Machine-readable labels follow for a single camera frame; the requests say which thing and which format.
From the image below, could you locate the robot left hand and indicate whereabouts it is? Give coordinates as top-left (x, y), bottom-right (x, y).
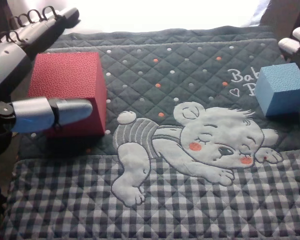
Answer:
top-left (0, 6), bottom-right (94, 163)

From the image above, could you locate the blue foam cube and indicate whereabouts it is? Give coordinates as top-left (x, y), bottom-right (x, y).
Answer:
top-left (254, 62), bottom-right (300, 118)

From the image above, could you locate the grey quilt with bear print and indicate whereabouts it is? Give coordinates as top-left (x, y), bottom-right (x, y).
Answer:
top-left (0, 24), bottom-right (300, 240)

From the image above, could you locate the red foam cube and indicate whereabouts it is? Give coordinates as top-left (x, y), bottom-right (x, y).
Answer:
top-left (27, 51), bottom-right (109, 139)

